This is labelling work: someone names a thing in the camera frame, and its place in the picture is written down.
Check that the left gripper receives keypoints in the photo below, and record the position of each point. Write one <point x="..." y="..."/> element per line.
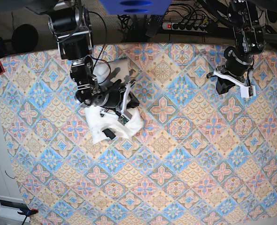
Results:
<point x="235" y="72"/>

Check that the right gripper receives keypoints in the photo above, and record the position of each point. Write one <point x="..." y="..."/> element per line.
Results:
<point x="117" y="99"/>

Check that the white printed T-shirt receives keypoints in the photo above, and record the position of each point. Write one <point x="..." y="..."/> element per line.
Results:
<point x="107" y="127"/>

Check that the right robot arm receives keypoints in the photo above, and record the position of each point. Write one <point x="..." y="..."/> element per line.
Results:
<point x="72" y="30"/>

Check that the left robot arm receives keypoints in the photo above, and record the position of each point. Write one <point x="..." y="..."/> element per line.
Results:
<point x="248" y="32"/>

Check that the black power strip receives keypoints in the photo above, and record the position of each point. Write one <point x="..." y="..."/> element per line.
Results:
<point x="183" y="27"/>

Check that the patterned tablecloth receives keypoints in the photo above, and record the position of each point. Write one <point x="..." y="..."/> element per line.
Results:
<point x="199" y="159"/>

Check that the black round stool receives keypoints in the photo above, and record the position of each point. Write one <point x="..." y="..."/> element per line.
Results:
<point x="24" y="38"/>

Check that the blue orange clamp lower left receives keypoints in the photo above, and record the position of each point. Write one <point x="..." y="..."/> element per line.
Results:
<point x="25" y="212"/>

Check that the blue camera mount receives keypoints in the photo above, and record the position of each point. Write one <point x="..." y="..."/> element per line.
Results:
<point x="136" y="7"/>

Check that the white wall socket box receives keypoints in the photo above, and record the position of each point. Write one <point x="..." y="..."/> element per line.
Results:
<point x="13" y="203"/>

